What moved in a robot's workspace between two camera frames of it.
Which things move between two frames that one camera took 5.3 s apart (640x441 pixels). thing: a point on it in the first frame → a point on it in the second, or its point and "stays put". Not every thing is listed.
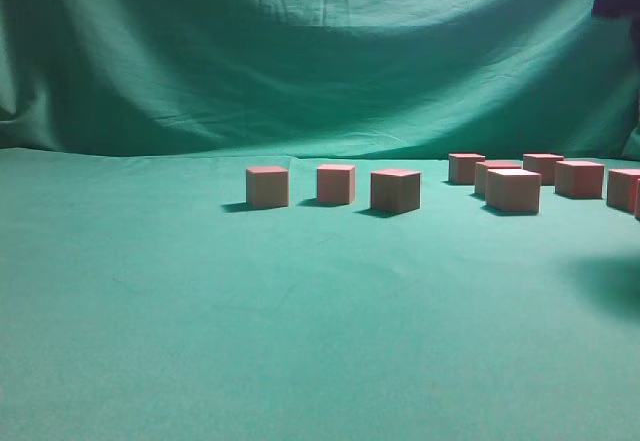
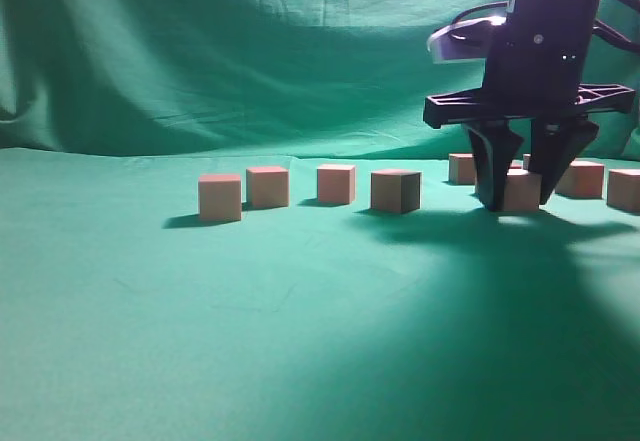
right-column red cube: [621, 187] stays put
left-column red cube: [513, 190] stays put
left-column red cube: [336, 183] stays put
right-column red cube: [637, 199] → [220, 197]
